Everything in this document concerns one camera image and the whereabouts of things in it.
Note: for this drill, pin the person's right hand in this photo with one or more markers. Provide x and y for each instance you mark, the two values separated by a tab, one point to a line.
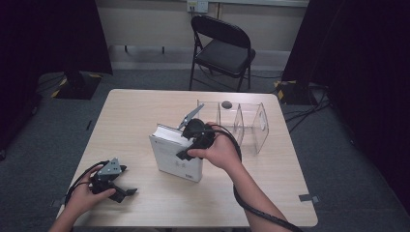
222	151

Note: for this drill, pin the black stand base yellow tape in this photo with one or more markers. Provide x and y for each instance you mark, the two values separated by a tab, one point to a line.
291	93
77	87

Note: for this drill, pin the person's left hand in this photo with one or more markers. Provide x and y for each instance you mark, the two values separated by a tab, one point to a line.
83	199

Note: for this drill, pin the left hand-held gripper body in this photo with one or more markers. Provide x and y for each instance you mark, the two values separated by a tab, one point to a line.
109	168

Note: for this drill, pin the clear acrylic book rack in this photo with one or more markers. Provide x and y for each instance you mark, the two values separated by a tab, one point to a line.
254	129

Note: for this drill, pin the dark round disc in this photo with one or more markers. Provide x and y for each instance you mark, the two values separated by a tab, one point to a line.
226	104

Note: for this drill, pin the white book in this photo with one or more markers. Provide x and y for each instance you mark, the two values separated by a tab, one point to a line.
170	162

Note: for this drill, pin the dark curtain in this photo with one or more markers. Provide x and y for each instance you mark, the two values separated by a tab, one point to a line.
364	64
48	38

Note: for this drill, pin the grey tape strip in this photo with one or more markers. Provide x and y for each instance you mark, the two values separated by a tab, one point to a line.
307	197
58	203

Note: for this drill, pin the white wall socket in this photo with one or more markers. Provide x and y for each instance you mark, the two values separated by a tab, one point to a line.
197	5

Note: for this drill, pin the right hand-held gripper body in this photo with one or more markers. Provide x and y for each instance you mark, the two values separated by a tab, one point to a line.
199	133

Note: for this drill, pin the black folding chair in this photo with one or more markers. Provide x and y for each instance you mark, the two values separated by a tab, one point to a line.
225	56

